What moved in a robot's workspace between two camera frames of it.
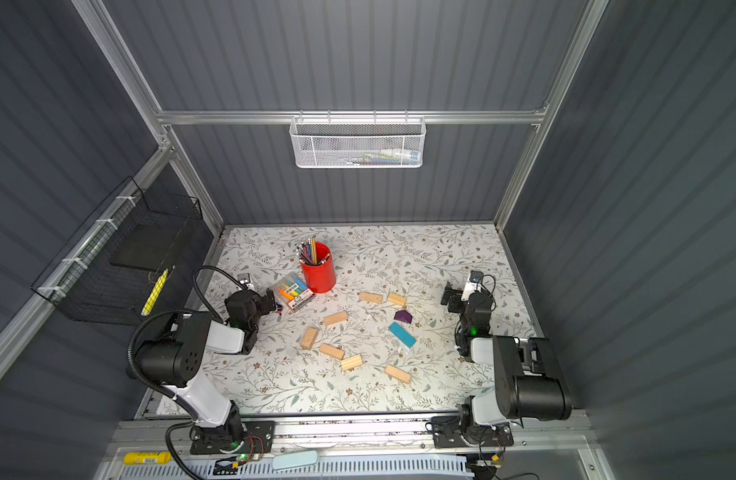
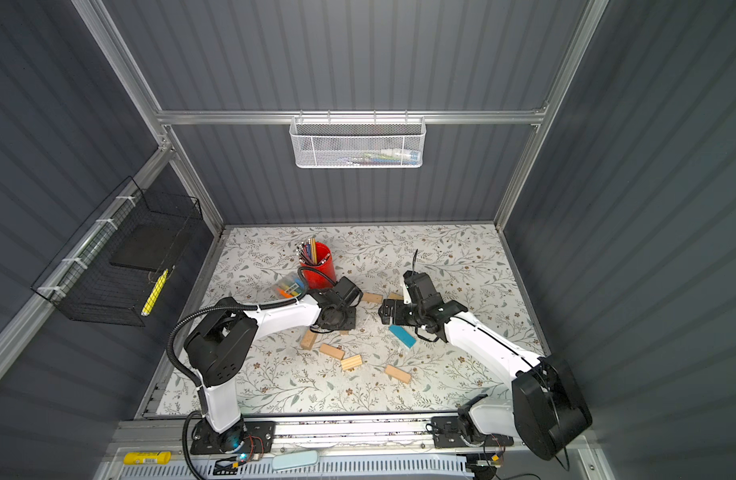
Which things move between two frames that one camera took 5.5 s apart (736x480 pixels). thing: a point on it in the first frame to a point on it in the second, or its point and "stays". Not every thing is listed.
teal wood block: x=402 y=334 stays
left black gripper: x=265 y=306 to x=351 y=323
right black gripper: x=454 y=296 to x=398 y=311
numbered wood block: x=398 y=373 stays
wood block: x=332 y=351 stays
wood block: x=367 y=297 stays
